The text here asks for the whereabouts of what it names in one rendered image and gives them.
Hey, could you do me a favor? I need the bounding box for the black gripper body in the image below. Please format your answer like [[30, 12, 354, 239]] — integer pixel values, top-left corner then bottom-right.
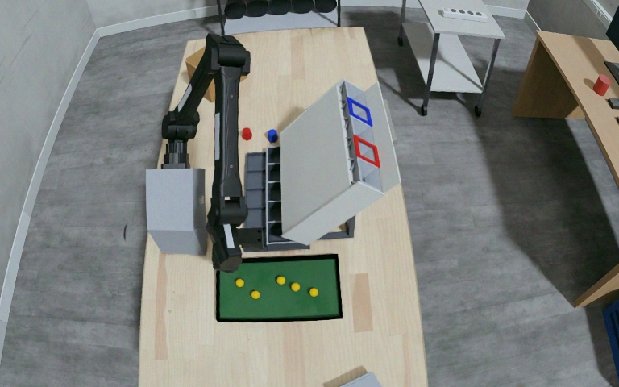
[[212, 247, 221, 269]]

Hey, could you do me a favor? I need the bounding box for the red square frame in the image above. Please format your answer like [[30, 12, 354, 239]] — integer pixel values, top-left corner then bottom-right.
[[353, 135, 380, 168]]

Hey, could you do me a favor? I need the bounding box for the brown cardboard box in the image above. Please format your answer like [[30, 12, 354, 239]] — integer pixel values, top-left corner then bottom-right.
[[185, 46, 248, 103]]

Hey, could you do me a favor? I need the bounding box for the blue square band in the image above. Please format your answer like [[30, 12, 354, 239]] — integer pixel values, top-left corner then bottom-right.
[[347, 97, 372, 127]]

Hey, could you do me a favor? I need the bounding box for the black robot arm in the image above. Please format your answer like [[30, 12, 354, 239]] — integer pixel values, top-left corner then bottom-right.
[[161, 33, 264, 270]]

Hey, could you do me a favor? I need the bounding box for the blue plug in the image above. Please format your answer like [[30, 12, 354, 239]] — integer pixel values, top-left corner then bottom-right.
[[268, 129, 278, 143]]

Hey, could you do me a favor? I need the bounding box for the red plug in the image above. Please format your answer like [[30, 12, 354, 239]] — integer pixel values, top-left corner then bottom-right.
[[242, 127, 252, 140]]

